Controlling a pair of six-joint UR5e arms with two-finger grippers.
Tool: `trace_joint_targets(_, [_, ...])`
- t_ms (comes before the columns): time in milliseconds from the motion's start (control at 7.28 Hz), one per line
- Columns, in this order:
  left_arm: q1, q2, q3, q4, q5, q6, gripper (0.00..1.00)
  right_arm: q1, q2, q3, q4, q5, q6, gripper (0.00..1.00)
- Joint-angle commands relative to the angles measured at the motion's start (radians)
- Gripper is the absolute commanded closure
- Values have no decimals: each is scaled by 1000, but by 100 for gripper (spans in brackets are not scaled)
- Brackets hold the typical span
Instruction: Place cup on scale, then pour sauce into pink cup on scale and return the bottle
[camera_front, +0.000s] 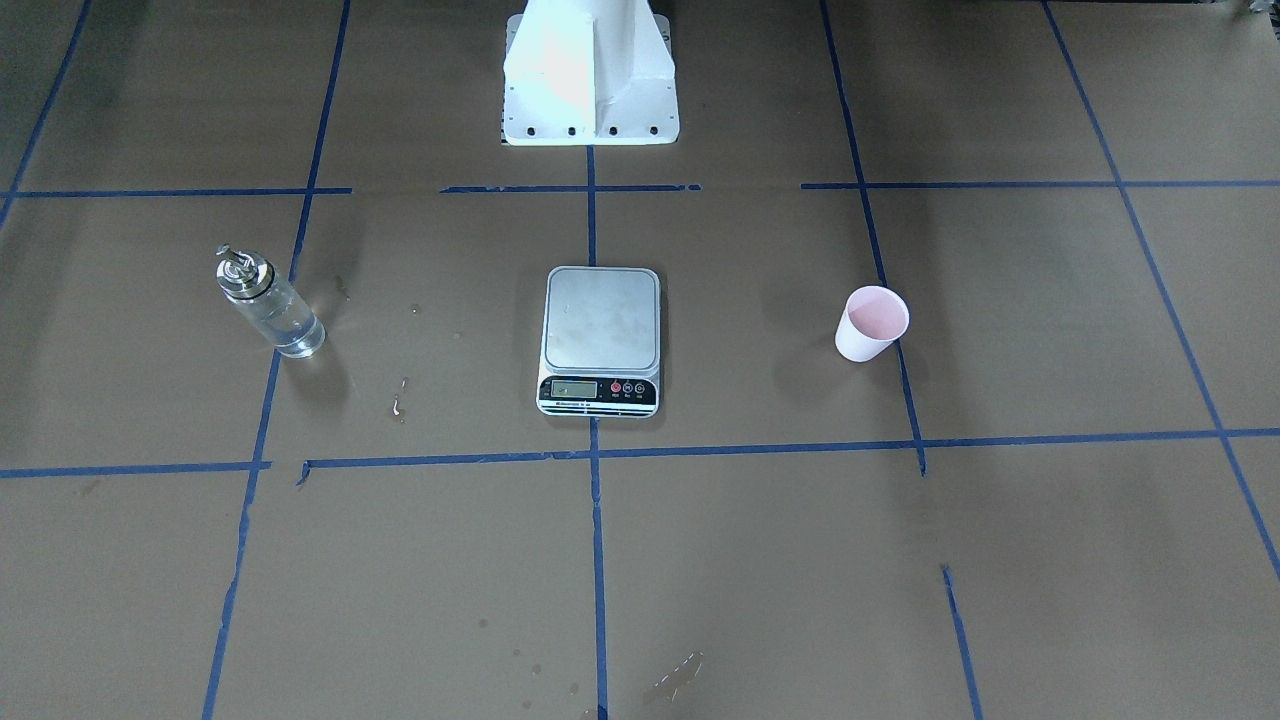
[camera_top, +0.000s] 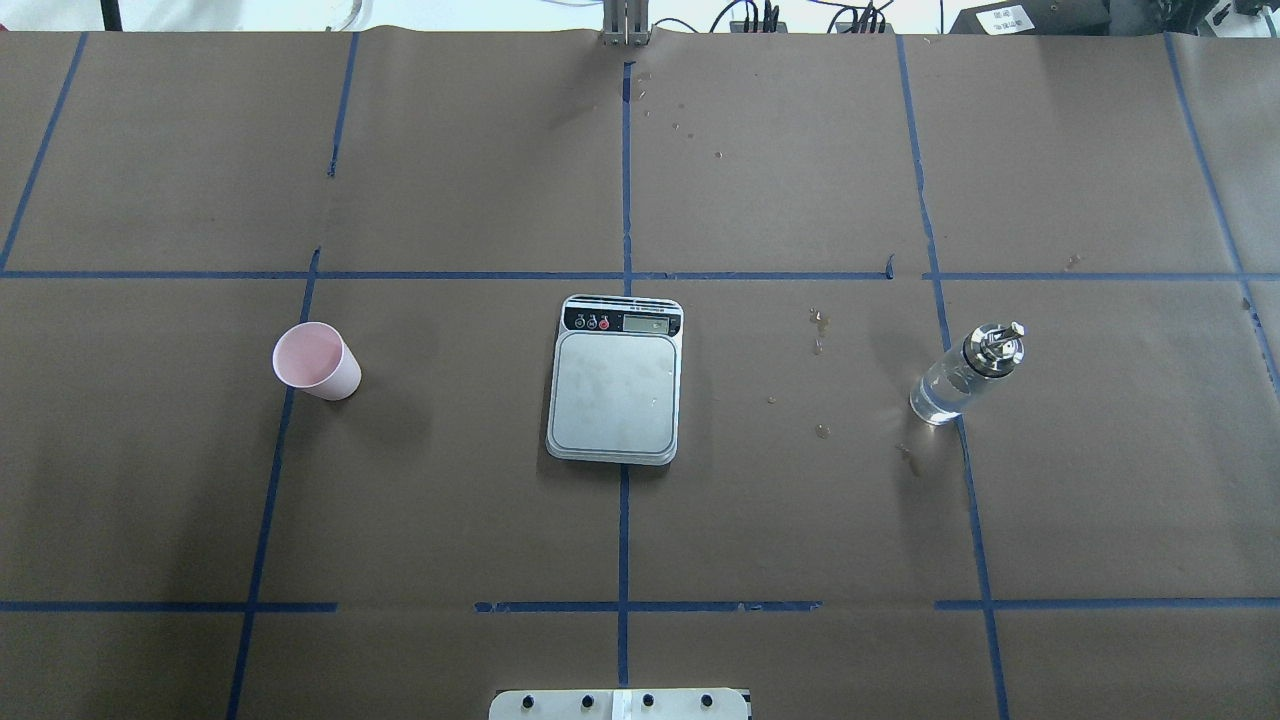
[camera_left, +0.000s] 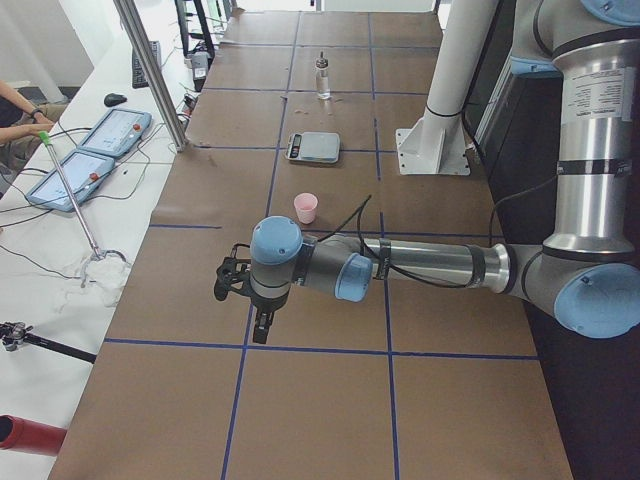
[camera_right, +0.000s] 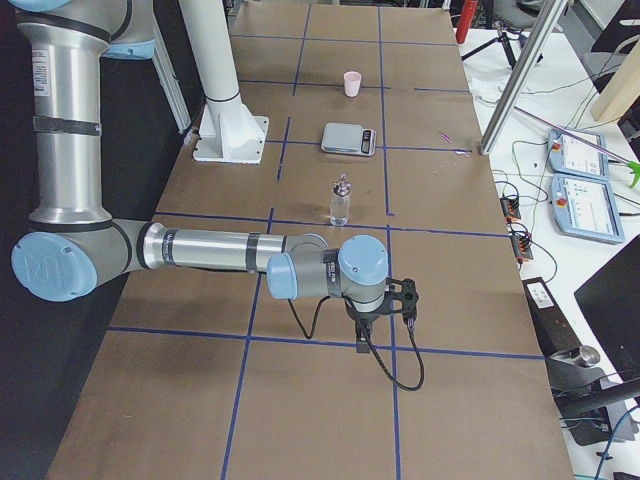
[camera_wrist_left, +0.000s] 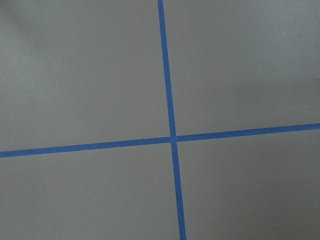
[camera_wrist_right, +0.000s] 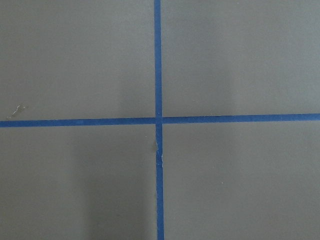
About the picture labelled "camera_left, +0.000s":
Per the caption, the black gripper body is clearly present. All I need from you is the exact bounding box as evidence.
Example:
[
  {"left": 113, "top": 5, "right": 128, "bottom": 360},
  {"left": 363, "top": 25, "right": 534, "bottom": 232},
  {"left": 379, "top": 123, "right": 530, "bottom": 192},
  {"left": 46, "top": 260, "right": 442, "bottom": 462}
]
[{"left": 251, "top": 286, "right": 288, "bottom": 325}]

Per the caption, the pink paper cup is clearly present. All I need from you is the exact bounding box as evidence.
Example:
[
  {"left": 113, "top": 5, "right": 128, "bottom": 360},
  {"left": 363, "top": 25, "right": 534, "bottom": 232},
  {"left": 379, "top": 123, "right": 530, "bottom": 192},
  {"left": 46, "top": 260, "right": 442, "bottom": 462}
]
[{"left": 293, "top": 192, "right": 318, "bottom": 225}]

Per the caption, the clear glass sauce bottle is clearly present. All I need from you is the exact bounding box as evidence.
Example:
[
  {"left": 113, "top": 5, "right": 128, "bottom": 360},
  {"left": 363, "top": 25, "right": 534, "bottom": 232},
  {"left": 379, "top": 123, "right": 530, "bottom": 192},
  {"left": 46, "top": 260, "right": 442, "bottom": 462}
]
[{"left": 315, "top": 51, "right": 331, "bottom": 100}]

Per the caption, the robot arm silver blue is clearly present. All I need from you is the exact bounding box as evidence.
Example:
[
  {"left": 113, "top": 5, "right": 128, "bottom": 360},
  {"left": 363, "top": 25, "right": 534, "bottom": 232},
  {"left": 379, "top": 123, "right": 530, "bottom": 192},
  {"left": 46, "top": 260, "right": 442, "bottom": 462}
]
[{"left": 242, "top": 1, "right": 639, "bottom": 344}]

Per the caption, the person forearm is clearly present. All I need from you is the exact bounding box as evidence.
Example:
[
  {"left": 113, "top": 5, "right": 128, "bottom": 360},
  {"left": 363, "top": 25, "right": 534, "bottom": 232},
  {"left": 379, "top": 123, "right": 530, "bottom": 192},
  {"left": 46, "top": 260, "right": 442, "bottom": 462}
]
[{"left": 1, "top": 81, "right": 54, "bottom": 145}]

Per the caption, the digital kitchen scale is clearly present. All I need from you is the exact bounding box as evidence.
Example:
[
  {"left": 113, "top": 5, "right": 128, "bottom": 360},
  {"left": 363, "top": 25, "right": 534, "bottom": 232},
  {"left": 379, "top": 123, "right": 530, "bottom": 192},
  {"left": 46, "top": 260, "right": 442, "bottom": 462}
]
[{"left": 285, "top": 132, "right": 341, "bottom": 165}]

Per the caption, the white crumpled cloth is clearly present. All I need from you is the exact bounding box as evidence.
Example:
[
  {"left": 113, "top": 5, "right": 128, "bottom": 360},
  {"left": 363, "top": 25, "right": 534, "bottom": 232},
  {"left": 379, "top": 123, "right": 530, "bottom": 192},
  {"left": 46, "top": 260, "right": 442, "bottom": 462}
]
[{"left": 53, "top": 252, "right": 132, "bottom": 313}]

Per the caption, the lower teach pendant tablet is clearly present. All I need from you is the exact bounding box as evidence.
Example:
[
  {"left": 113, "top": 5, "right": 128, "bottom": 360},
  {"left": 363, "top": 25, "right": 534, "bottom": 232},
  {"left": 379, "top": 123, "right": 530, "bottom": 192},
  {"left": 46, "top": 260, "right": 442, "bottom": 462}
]
[{"left": 26, "top": 150, "right": 115, "bottom": 212}]

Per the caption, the teach pendant tablet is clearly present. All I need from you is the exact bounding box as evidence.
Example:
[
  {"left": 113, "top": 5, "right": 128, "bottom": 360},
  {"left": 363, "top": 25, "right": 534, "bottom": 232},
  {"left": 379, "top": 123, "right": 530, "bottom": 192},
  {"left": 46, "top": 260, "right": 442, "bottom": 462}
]
[
  {"left": 77, "top": 108, "right": 152, "bottom": 159},
  {"left": 26, "top": 150, "right": 115, "bottom": 212}
]

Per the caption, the upper teach pendant tablet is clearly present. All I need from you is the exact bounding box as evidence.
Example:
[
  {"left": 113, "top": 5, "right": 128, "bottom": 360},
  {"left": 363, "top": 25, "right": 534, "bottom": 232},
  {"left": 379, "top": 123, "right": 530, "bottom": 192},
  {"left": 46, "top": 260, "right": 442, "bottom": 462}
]
[{"left": 77, "top": 108, "right": 152, "bottom": 159}]

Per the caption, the black tripod leg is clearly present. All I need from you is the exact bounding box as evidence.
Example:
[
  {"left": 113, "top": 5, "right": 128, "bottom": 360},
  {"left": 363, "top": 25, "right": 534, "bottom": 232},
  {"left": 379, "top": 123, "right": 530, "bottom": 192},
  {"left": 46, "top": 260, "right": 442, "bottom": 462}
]
[{"left": 1, "top": 322, "right": 97, "bottom": 364}]

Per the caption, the black computer mouse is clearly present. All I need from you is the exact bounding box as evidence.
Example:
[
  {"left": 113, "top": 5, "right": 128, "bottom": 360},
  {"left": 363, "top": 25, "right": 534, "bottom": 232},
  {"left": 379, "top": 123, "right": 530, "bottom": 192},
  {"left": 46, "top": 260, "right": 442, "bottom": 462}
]
[{"left": 103, "top": 93, "right": 127, "bottom": 107}]

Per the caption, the black keyboard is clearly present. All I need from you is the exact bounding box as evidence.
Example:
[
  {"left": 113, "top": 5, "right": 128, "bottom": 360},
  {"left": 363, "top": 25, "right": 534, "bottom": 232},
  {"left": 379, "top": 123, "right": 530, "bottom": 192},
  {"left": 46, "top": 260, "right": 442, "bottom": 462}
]
[{"left": 131, "top": 40, "right": 162, "bottom": 89}]

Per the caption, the red cylinder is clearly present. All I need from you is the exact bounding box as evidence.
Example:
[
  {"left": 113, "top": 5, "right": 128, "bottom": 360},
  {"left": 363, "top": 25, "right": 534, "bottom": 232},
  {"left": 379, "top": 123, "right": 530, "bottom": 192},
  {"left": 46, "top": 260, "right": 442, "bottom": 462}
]
[{"left": 1, "top": 415, "right": 67, "bottom": 456}]

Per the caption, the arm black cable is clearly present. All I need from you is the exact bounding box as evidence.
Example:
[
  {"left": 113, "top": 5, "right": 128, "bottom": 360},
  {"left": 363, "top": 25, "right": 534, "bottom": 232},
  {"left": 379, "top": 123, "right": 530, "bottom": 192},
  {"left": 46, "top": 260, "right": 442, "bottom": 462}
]
[{"left": 319, "top": 172, "right": 559, "bottom": 289}]

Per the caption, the white pedestal column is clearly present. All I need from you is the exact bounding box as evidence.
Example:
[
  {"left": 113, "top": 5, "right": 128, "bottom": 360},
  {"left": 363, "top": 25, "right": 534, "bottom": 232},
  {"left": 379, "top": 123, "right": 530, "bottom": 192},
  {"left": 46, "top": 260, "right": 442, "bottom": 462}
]
[{"left": 396, "top": 0, "right": 499, "bottom": 176}]

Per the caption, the reacher grabber stick green handle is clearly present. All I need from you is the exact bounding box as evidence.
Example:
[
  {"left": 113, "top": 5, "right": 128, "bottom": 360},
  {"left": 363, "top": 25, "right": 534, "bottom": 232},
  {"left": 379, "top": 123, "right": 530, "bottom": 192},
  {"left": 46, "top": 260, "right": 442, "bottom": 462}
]
[{"left": 38, "top": 130, "right": 129, "bottom": 288}]

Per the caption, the aluminium frame post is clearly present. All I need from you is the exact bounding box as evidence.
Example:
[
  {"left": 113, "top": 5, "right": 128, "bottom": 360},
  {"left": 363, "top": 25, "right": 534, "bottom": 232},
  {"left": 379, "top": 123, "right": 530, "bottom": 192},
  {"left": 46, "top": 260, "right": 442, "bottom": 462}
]
[{"left": 113, "top": 0, "right": 188, "bottom": 152}]

